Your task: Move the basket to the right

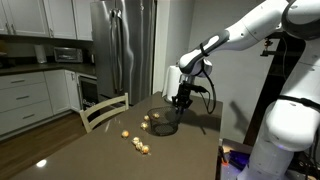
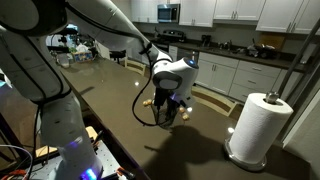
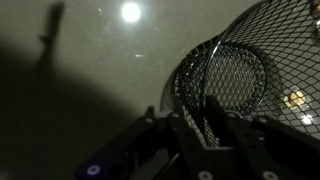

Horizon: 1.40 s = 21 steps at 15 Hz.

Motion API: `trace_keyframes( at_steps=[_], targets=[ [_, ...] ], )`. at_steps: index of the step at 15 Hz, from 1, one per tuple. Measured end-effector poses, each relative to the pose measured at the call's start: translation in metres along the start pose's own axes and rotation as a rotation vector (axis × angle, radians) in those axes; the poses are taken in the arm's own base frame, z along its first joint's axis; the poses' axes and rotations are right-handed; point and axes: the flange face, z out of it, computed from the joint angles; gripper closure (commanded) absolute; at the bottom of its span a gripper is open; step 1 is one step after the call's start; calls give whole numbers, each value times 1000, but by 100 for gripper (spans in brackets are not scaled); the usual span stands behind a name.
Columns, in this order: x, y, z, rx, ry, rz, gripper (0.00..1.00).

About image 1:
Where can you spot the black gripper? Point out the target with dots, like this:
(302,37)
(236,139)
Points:
(185,90)

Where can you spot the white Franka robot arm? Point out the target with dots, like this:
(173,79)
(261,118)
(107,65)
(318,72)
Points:
(293,123)

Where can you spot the metal paper towel holder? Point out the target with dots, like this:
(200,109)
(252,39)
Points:
(167,100)

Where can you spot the large white paper towel roll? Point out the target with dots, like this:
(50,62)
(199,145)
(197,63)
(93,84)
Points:
(171,83)

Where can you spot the wrapped round candy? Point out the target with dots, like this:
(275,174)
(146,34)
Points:
(145,149)
(146,118)
(139,145)
(135,140)
(144,125)
(125,134)
(156,115)

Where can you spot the white wooden chair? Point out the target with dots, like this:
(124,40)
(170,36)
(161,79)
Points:
(105,111)

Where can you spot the stainless steel refrigerator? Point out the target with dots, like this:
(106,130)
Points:
(123,50)

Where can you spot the dark kitchen countertop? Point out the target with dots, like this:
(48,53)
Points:
(50,67)

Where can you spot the white upper cabinet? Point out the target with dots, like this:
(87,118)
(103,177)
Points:
(28,16)
(66,18)

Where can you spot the small white kitchen roll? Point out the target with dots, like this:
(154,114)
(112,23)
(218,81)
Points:
(40,53)

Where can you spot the white lower cabinet run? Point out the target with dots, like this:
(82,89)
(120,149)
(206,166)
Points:
(26,100)

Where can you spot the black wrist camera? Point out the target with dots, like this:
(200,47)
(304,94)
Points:
(197,88)

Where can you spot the black vertical stand post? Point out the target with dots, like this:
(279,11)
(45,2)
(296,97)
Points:
(276,66)

